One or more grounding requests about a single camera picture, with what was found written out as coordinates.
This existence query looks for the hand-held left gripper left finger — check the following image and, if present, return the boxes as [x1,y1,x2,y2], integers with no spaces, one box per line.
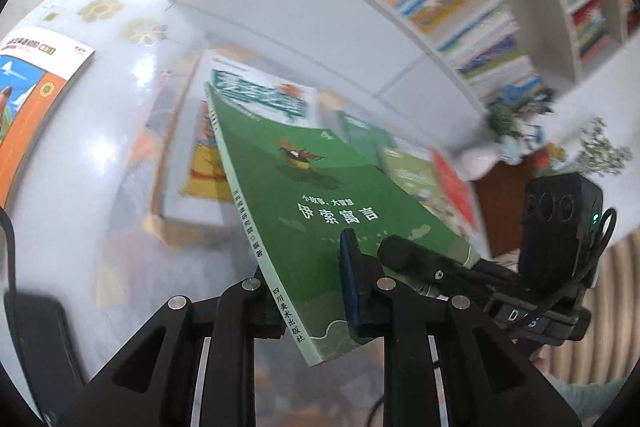
[55,263,297,427]

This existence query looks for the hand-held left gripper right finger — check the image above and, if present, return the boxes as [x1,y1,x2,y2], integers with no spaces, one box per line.
[338,229,583,427]

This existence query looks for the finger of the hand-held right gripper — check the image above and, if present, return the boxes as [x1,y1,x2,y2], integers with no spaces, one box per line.
[377,236,522,309]

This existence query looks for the green white-bordered book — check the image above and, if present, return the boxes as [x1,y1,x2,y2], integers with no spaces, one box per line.
[379,146,453,233]

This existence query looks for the green book with beetle cover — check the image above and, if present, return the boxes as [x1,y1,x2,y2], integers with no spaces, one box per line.
[203,82,482,368]

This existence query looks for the white cartoon cover book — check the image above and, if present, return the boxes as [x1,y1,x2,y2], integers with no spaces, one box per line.
[179,66,321,204]

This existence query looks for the person's right forearm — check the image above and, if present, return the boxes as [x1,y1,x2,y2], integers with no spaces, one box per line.
[529,353,635,427]

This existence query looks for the row of thin white-blue books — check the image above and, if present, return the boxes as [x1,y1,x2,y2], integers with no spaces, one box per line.
[439,4,547,104]

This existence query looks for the brown wooden cabinet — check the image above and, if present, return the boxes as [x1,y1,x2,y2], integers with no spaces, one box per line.
[472,154,533,259]

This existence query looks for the green leafy sprigs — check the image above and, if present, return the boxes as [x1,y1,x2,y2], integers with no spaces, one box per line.
[570,117,633,180]

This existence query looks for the beige striped curtain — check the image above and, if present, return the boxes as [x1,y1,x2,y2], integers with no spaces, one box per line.
[542,232,640,383]

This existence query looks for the white ribbed vase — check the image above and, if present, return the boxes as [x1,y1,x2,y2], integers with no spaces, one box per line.
[456,146,502,182]

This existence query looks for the blue and white flower bouquet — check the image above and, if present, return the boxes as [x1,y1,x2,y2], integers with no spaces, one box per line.
[484,84,557,166]

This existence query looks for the black flat device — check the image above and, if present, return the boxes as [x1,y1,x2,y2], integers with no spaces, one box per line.
[4,292,85,410]

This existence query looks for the white bookshelf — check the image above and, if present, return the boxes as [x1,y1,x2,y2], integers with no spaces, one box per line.
[170,0,640,108]

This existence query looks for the orange airplane cover book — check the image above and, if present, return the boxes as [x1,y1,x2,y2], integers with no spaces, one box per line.
[0,27,97,208]

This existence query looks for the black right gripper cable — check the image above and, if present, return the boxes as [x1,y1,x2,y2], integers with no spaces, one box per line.
[520,206,619,313]

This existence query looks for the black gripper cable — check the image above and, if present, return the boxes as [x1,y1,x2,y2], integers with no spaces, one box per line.
[0,206,18,293]
[520,206,619,313]

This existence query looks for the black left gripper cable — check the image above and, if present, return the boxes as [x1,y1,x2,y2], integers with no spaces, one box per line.
[0,206,18,293]

